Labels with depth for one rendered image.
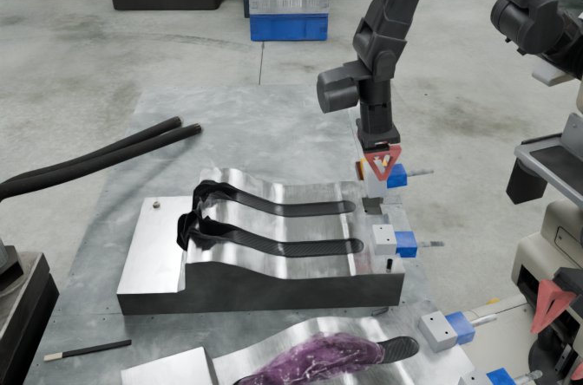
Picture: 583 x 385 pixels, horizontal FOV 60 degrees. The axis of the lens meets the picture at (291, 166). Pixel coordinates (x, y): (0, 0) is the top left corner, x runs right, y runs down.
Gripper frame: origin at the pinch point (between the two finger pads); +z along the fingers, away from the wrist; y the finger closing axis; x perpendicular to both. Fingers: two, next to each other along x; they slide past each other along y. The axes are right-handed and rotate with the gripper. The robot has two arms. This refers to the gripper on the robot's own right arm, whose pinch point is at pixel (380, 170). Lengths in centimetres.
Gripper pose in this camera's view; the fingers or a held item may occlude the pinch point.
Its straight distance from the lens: 98.4
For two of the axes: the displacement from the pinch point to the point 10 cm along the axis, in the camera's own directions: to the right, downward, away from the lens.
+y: 0.4, 4.8, -8.8
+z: 1.4, 8.6, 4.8
